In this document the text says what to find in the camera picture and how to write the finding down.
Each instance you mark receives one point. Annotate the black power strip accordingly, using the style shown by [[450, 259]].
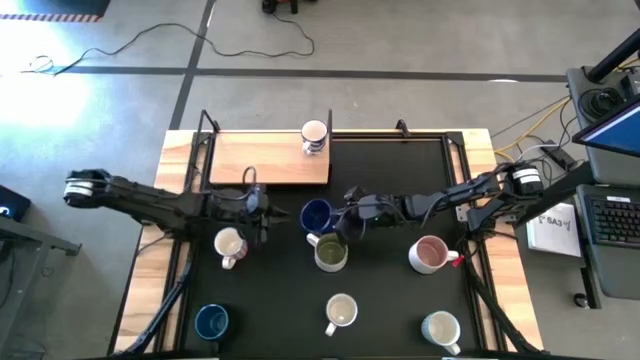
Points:
[[557, 156]]

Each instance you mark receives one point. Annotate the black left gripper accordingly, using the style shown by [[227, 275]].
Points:
[[240, 207]]

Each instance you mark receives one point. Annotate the blue screen monitor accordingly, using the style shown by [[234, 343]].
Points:
[[615, 130]]

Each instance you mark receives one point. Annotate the black monitor pole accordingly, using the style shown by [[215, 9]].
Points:
[[615, 55]]

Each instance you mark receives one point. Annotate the black table mat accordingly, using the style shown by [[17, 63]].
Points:
[[280, 300]]

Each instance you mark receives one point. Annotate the white mug pink inside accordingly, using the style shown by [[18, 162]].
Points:
[[430, 252]]

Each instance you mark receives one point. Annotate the white mug red lattice print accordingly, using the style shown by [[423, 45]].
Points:
[[229, 242]]

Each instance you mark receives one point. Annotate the black red wheeled base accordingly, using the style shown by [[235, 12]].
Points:
[[270, 6]]

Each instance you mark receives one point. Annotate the black metal rack frame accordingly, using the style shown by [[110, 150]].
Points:
[[330, 120]]

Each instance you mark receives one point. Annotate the dark teal mug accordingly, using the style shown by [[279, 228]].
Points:
[[211, 322]]

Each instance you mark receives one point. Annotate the pale blue speckled mug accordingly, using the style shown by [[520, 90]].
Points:
[[441, 327]]

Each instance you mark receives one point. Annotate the black diagonal frame strut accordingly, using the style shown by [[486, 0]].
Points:
[[165, 310], [497, 310]]

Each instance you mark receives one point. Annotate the black caster wheel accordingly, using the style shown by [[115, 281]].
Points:
[[580, 300]]

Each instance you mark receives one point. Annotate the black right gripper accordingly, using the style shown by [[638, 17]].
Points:
[[377, 210]]

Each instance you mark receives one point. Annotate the black box blue light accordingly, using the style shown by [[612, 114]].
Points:
[[12, 202]]

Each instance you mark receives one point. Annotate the small red clip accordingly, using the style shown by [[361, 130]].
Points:
[[457, 261]]

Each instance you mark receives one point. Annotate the white mug navy floral print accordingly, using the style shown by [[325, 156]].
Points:
[[341, 310]]

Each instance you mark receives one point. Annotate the cobalt blue mug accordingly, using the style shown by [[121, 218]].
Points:
[[315, 217]]

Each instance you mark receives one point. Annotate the black keyboard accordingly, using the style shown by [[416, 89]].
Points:
[[615, 220]]

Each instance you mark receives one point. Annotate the black aluminium table frame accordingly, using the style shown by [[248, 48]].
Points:
[[390, 135]]

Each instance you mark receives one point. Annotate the white mug blue brushstroke print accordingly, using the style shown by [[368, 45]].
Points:
[[314, 131]]

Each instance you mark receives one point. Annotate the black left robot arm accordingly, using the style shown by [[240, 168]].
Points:
[[150, 202]]

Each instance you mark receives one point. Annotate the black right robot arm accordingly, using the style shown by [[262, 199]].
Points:
[[475, 192]]

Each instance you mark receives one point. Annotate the white mug green inside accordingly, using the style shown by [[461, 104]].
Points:
[[331, 252]]

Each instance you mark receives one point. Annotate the grey equipment cart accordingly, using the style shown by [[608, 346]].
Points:
[[620, 270]]

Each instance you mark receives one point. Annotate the white printed booklet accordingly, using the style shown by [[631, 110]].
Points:
[[555, 235]]

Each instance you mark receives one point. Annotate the grey metal bracket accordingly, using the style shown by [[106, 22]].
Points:
[[462, 214]]

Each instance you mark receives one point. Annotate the hazard striped floor mat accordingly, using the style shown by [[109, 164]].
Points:
[[60, 6]]

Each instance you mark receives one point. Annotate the grey side table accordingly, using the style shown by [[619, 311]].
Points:
[[45, 242]]

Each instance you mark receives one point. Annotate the small black clamp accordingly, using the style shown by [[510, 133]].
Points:
[[402, 127]]

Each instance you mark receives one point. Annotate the light wooden shelf board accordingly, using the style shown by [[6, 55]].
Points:
[[260, 160]]

